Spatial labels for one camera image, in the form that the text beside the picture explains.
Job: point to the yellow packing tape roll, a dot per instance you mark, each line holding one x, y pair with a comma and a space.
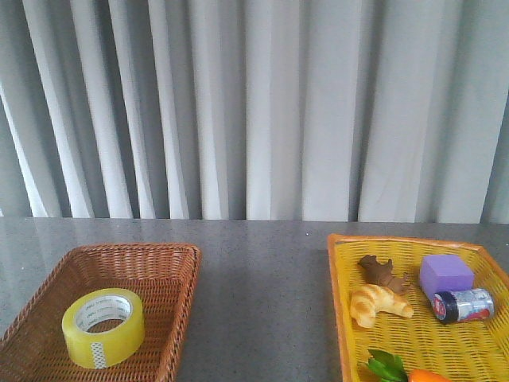
104, 328

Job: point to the brown wicker basket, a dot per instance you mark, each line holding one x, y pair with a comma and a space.
163, 275

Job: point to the brown toy animal figure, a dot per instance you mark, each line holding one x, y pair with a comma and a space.
381, 274

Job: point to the grey pleated curtain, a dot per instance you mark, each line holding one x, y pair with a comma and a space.
365, 111

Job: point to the toy croissant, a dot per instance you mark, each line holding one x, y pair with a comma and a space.
370, 299

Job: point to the purple foam block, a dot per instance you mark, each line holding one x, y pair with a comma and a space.
444, 272

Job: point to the orange toy carrot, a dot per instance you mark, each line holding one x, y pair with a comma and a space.
390, 367

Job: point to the yellow woven basket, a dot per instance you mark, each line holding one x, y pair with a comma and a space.
466, 351

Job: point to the small labelled jar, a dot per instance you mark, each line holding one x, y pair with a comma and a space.
463, 306

